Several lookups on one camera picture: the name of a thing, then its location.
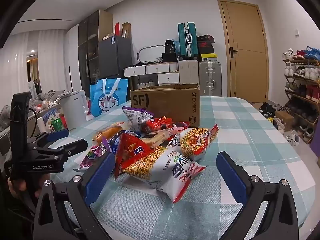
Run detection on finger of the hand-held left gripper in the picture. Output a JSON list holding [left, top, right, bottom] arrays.
[[29, 129, 70, 150], [35, 139, 88, 162]]

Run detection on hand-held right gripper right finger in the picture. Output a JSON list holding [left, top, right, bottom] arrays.
[[216, 151, 300, 240]]

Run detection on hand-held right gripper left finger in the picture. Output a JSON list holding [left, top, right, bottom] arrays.
[[32, 151, 116, 240]]

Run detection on bread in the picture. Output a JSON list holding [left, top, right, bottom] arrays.
[[93, 126, 123, 143]]

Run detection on red chip bag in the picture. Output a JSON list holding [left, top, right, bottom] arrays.
[[114, 131, 153, 180]]

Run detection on blue cookie packet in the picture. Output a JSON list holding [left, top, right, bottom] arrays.
[[109, 130, 131, 155]]

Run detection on small orange noodle snack bag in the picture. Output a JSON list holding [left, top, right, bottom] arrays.
[[180, 124, 219, 161]]

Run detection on large white noodle snack bag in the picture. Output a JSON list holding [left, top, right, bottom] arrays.
[[122, 146, 207, 204]]

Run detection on purple white snack bag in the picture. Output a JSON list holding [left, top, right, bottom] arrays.
[[122, 106, 154, 133]]

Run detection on red chocolate cookie packet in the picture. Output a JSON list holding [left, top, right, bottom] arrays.
[[144, 117, 173, 133]]

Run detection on brown cardboard box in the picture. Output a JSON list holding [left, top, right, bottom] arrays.
[[130, 84, 201, 128]]

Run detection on person's left hand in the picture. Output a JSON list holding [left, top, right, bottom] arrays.
[[7, 174, 50, 199]]

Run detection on purple candy packet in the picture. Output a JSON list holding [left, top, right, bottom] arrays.
[[80, 140, 112, 171]]

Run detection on white electric kettle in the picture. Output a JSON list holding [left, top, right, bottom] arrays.
[[59, 90, 89, 130]]

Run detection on grey clothes pile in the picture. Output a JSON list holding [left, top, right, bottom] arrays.
[[37, 90, 66, 103]]

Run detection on teal checked tablecloth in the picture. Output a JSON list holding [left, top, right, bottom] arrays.
[[35, 96, 317, 240]]

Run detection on blue cartoon tote bag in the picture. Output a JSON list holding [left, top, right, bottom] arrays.
[[90, 78, 129, 117]]

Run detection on white curtain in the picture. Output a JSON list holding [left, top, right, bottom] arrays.
[[7, 31, 68, 98]]

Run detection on heap of sneakers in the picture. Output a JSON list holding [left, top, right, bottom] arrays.
[[259, 102, 300, 146]]

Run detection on small cardboard box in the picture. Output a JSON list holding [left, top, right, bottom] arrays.
[[275, 110, 295, 132]]

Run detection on dark glass door cabinet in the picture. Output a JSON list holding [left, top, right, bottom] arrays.
[[78, 10, 113, 90]]

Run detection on grey refrigerator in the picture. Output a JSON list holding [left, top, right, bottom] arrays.
[[98, 35, 133, 79]]

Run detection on silver suitcase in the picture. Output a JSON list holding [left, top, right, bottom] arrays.
[[199, 61, 222, 97]]

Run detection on beige suitcase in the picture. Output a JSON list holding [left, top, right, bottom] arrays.
[[178, 59, 200, 84]]

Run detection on white drawer dresser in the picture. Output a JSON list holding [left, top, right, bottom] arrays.
[[124, 62, 180, 85]]

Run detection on wooden shoe rack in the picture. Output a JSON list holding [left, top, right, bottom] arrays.
[[282, 46, 320, 144]]

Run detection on wooden door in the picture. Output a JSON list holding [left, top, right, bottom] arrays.
[[217, 0, 269, 103]]

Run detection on folded cardboard piece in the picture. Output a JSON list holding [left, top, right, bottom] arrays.
[[122, 22, 132, 38]]

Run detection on small black box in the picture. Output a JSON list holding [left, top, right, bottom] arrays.
[[164, 39, 177, 54]]

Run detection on teal suitcase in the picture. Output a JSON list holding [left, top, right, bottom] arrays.
[[178, 22, 199, 58]]

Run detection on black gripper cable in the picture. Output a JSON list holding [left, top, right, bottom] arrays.
[[29, 108, 38, 132]]

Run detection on oval metal mirror frame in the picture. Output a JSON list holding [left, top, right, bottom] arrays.
[[137, 45, 165, 63]]

